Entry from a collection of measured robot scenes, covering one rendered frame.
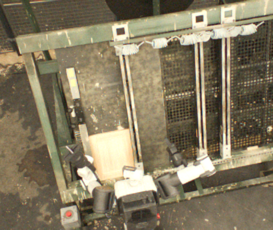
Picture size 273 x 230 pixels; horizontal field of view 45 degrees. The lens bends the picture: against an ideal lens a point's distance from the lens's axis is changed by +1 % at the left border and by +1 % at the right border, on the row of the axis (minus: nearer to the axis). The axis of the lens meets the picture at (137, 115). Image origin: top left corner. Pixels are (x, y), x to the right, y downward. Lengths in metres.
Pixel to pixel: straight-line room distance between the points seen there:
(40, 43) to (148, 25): 0.69
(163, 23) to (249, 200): 2.21
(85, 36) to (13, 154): 2.19
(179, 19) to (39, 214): 2.41
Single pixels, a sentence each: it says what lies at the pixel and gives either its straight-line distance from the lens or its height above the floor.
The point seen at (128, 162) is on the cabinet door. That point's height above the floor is 0.98.
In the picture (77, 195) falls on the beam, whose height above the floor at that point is 0.85.
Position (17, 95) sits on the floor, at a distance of 4.50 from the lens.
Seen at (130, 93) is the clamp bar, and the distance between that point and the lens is 2.33.
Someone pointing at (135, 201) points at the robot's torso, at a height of 1.40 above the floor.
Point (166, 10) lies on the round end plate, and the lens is 2.85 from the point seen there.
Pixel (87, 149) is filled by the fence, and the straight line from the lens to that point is 2.51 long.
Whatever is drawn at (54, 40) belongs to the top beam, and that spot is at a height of 1.90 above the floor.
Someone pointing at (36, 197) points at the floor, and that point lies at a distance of 3.73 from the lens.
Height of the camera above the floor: 3.37
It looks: 57 degrees down
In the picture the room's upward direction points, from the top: 1 degrees counter-clockwise
